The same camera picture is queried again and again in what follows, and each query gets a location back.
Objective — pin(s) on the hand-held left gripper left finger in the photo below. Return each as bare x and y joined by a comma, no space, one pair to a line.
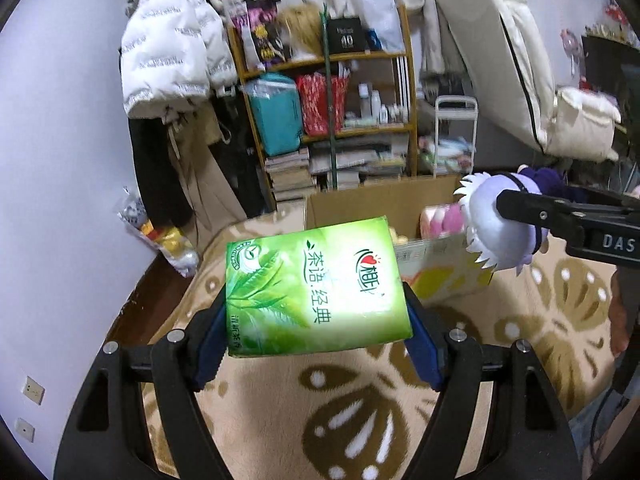
210,355

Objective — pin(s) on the white folded mattress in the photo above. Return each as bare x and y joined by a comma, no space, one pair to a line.
500,50

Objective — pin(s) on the clear plastic bag of toys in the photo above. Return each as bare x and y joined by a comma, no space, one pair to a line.
165,240

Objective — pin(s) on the person's blue pants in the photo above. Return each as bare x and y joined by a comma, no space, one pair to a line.
605,425

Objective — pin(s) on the white flat boards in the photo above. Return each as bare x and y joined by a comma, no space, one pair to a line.
403,90

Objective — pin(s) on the white trolley cart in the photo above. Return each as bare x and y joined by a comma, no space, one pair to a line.
452,135

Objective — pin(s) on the stack of books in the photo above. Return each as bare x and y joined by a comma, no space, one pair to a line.
292,175

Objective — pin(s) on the printed cartoon bag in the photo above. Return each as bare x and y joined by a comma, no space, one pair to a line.
262,35

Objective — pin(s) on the white wall socket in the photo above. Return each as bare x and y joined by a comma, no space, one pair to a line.
24,429
32,390

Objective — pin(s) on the white plastic bag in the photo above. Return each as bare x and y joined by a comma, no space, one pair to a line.
382,15

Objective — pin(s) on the cream cushion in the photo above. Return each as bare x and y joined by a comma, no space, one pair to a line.
585,125

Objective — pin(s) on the wooden shelf unit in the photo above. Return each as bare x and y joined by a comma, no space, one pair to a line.
407,90

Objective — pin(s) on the stack of magazines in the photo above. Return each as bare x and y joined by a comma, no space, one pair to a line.
360,160

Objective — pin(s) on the white-haired plush doll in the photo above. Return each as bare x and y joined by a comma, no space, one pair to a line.
482,212

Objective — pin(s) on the beige coat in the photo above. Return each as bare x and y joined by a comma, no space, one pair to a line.
210,170

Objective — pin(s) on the cardboard box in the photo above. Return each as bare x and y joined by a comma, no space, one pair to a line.
360,200

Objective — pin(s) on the pink swirl plush cushion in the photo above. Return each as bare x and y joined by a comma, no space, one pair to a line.
440,220

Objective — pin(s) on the green tissue pack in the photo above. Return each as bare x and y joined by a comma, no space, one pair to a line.
315,290

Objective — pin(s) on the person's right hand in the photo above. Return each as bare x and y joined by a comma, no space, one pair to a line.
622,310

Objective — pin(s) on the white puffer jacket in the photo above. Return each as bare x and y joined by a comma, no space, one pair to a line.
170,40

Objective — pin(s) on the pink desk fan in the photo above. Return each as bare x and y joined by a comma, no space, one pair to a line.
571,47

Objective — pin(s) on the black and pink plush figure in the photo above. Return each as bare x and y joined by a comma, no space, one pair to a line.
617,15

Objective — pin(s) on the green stick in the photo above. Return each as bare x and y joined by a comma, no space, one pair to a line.
330,110

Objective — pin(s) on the black garment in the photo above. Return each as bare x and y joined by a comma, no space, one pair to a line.
160,175

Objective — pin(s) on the red patterned gift bag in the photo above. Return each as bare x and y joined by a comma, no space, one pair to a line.
320,105

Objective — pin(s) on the blonde wig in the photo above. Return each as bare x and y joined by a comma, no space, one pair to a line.
302,27

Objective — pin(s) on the black monitor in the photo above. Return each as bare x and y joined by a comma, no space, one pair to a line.
610,75

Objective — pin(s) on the group of white cosmetic bottles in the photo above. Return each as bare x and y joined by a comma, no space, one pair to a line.
375,110

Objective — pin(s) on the teal storage bag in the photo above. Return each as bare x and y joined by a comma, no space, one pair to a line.
277,120

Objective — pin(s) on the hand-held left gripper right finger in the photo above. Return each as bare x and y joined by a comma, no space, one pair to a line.
425,350

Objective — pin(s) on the black gift box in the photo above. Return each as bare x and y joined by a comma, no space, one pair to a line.
347,35

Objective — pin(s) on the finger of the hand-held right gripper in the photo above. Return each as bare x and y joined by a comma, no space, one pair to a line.
535,210

